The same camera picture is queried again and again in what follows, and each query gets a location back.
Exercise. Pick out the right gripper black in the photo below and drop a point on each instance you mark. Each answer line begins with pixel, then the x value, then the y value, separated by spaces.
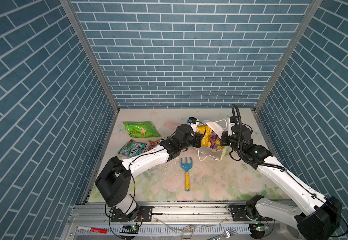
pixel 223 140

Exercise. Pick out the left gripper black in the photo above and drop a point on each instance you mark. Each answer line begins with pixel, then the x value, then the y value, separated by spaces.
pixel 197 137

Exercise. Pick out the yellow corn chips packet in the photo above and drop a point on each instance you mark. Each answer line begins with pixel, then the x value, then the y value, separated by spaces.
pixel 206 133

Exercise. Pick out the illustrated paper gift bag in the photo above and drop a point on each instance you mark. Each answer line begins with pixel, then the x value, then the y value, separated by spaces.
pixel 217 127

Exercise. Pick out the lemon fruit candy packet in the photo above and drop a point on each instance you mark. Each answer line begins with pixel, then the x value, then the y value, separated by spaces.
pixel 152 144

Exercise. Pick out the green chips bag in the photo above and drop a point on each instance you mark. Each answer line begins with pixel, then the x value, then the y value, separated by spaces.
pixel 141 129

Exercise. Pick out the teal red snack packet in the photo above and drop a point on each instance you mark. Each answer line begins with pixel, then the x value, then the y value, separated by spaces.
pixel 131 149

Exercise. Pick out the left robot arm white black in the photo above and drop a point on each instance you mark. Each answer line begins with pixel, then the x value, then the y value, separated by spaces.
pixel 115 178

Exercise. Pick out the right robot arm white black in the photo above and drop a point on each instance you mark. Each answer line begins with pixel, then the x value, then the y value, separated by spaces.
pixel 316 217

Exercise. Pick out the purple berry candy packet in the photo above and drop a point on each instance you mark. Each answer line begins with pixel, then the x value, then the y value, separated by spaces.
pixel 215 142

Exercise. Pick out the blue yellow toy rake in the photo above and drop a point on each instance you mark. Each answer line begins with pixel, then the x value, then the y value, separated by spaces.
pixel 186 165

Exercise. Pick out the metal fork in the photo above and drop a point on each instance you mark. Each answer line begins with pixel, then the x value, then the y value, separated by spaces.
pixel 227 234

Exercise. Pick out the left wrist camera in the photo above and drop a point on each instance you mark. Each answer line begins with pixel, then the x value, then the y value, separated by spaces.
pixel 193 123

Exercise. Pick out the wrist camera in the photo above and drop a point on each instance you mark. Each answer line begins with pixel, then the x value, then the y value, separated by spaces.
pixel 193 123
pixel 231 123

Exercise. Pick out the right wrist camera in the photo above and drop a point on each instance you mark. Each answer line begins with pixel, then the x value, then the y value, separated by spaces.
pixel 231 123

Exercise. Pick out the white slotted cable duct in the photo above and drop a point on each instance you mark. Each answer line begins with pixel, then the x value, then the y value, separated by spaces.
pixel 176 230

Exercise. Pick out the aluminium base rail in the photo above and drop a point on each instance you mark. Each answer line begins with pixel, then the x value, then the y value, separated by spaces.
pixel 169 212

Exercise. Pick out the red handled tool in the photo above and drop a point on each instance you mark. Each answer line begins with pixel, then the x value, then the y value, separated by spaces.
pixel 92 230

